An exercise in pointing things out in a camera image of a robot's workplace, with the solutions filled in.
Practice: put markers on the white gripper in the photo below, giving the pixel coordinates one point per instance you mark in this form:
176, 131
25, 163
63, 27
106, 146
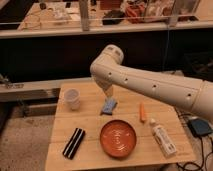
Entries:
108, 91

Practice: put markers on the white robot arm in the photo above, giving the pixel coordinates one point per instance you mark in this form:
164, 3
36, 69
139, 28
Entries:
189, 94

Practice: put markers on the blue crumpled cloth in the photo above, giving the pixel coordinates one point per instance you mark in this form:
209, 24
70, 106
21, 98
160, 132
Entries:
109, 105

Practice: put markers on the orange plate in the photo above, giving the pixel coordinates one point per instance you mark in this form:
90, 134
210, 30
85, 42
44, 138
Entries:
118, 138

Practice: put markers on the black white striped block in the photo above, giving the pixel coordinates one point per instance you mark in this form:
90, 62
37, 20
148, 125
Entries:
74, 143

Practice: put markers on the black bag on bench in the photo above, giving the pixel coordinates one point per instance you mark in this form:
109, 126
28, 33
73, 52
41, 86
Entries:
112, 17

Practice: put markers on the white bottle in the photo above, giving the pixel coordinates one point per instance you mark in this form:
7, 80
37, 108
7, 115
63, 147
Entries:
161, 136

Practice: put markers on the orange red object on bench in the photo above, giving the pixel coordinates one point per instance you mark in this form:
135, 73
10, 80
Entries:
134, 13

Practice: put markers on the black power adapter box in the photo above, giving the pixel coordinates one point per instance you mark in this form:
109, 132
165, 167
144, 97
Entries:
199, 127

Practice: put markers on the metal rail beam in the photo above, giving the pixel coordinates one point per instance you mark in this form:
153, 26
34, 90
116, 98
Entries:
30, 90

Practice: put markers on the grey metal post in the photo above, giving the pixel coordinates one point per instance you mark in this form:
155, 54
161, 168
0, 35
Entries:
173, 18
83, 7

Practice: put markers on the grey metal post right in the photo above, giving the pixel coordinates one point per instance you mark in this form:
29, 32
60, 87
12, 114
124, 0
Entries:
173, 18

